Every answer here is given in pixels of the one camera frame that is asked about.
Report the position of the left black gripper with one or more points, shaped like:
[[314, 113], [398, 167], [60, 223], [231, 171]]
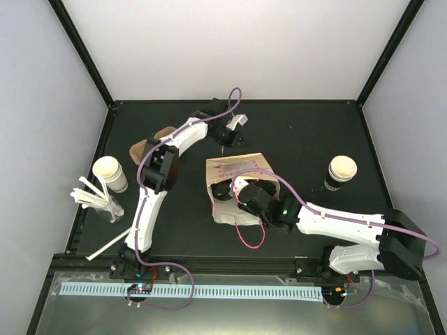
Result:
[[231, 142]]

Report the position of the cake print paper bag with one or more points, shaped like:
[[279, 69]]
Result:
[[243, 210]]

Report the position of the black paper coffee cup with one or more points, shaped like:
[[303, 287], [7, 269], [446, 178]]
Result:
[[221, 190]]

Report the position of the brown cardboard cup carrier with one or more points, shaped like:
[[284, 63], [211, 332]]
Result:
[[139, 150]]

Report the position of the black cup sideways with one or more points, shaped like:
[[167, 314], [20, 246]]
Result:
[[265, 189]]

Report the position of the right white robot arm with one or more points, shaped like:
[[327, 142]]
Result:
[[390, 241]]

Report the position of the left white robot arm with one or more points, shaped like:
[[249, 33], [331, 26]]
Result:
[[159, 168]]

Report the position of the right black paper cup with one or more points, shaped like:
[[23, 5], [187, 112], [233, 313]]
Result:
[[341, 169]]

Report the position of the white stacked paper cups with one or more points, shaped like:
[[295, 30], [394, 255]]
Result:
[[110, 170]]

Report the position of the small circuit board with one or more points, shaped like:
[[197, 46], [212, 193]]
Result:
[[140, 288]]

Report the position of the light blue cable duct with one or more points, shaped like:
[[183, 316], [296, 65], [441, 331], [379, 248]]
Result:
[[262, 292]]

